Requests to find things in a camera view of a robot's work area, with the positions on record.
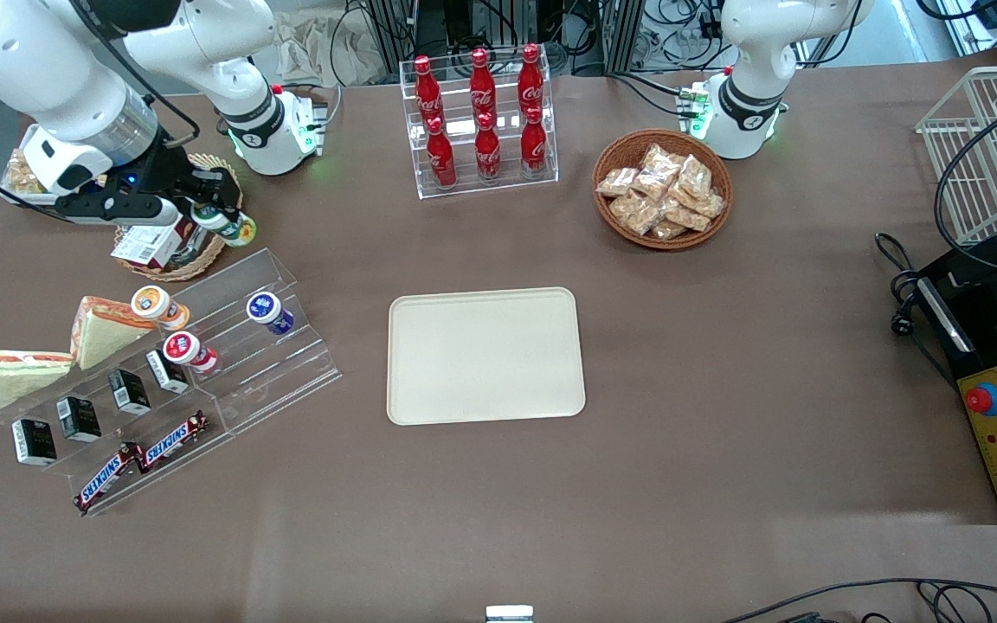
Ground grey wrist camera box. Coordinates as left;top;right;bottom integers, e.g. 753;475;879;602
55;192;181;228

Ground green gum bottle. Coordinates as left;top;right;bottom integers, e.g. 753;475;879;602
191;202;258;248

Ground small black carton box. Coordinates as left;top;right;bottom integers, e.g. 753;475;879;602
12;418;58;468
56;395;103;444
145;349;190;395
108;369;152;416

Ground black looped cable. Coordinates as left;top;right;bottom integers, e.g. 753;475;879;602
934;87;997;278

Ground red gum bottle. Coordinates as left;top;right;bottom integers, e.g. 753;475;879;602
162;331;219;375

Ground aluminium profile post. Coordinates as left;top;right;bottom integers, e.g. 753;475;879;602
366;0;417;66
604;0;645;74

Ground flat wicker basket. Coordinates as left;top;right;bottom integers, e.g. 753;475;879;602
115;153;245;283

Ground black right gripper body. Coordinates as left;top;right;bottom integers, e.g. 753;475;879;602
105;143;240;205

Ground thin black cable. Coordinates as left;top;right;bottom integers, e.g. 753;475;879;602
719;578;997;623

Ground white wire basket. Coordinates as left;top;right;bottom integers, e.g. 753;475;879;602
915;65;997;247

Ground clear acrylic stepped stand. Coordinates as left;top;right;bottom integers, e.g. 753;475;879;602
0;248;343;518

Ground Snickers chocolate bar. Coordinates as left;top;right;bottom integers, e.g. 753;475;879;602
74;442;145;514
135;410;209;473

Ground silver foil snack packet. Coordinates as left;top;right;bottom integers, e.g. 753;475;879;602
174;227;222;266

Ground orange gum bottle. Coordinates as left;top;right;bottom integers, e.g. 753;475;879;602
131;286;190;331

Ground red white snack box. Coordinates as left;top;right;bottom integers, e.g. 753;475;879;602
111;216;196;271

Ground wrapped triangle sandwich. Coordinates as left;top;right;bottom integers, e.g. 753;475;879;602
0;349;75;414
70;296;158;371

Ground purple gum bottle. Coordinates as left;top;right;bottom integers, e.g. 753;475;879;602
246;292;295;337

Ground black power cable with plug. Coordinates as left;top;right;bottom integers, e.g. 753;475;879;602
876;232;958;390

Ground white rectangular snack bin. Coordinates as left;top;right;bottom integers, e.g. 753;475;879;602
0;147;67;209

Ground cream plastic tray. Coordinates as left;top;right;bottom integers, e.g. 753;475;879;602
388;287;587;427

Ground clear acrylic bottle rack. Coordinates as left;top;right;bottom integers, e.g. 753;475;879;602
399;54;560;201

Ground red cola bottle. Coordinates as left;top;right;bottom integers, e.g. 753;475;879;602
521;106;549;180
413;55;443;122
469;48;498;118
518;43;545;113
426;116;457;189
474;111;502;183

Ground round brown wicker bowl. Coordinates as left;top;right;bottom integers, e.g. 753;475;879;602
593;129;734;252

